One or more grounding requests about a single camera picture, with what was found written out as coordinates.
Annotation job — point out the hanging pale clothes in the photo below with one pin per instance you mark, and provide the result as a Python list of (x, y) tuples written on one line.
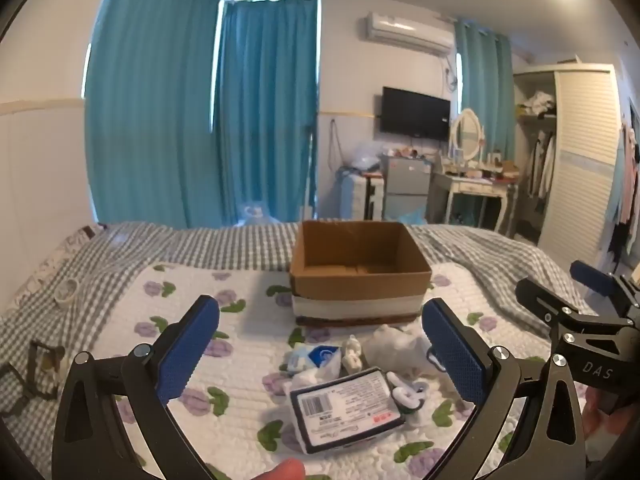
[(627, 180)]

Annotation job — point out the clear plastic bag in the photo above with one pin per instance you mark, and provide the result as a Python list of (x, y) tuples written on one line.
[(365, 157)]

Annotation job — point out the person's right hand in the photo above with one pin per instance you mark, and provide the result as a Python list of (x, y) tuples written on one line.
[(597, 412)]

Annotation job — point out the black wall television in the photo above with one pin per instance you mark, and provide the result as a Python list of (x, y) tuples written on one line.
[(415, 112)]

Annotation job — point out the grey checked bedsheet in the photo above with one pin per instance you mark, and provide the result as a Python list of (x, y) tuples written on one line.
[(200, 245)]

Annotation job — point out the cardboard box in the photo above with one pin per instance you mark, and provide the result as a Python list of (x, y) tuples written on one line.
[(350, 292)]

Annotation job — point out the grey mini fridge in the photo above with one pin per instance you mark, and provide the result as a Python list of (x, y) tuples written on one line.
[(405, 185)]

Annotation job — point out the wide teal curtain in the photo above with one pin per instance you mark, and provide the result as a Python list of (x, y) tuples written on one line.
[(150, 110)]

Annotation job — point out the tape roll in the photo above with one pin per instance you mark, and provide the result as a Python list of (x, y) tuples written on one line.
[(66, 294)]

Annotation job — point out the white slatted wardrobe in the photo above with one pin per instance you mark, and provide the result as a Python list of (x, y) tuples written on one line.
[(585, 160)]

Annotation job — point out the blue white tissue packet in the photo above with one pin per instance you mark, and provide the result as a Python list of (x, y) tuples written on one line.
[(320, 357)]

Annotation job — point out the wet wipes packet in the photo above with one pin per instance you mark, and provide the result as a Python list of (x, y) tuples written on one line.
[(345, 410)]

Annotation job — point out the white air conditioner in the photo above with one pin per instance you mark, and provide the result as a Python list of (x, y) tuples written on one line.
[(407, 35)]

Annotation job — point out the folded white clothes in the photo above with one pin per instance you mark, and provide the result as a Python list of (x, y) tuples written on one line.
[(540, 102)]

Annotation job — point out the oval white mirror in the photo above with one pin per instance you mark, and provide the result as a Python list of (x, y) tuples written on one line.
[(468, 135)]

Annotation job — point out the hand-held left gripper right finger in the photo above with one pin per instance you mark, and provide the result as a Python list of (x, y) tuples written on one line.
[(455, 355)]

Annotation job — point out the person's left hand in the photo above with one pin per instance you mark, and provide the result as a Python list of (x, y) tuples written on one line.
[(282, 471)]

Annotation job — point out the cluster of cosmetics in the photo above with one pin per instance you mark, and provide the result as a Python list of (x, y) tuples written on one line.
[(495, 165)]

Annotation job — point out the white dressing table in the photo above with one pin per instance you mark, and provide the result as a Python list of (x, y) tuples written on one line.
[(475, 187)]

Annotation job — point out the cluster of small bottles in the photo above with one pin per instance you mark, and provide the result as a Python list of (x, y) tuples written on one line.
[(405, 152)]

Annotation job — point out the wardrobe hanging clothes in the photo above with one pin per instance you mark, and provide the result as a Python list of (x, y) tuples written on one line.
[(542, 165)]

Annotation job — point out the floral quilted mat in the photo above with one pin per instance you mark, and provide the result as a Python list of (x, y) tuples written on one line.
[(240, 285)]

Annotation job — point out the narrow teal curtain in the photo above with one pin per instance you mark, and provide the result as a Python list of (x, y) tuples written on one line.
[(485, 80)]

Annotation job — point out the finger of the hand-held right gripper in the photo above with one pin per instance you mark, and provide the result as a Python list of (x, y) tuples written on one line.
[(595, 276), (542, 302)]

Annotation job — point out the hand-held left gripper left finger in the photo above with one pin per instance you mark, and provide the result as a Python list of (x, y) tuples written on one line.
[(190, 350)]

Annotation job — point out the large water bottle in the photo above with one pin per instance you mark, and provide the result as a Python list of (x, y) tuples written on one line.
[(257, 215)]

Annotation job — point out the white socks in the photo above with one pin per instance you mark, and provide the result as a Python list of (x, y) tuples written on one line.
[(410, 396)]

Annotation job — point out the white suitcase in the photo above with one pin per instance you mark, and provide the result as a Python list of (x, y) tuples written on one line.
[(357, 195)]

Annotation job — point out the white cloth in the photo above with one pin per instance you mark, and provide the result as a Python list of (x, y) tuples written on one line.
[(395, 347)]

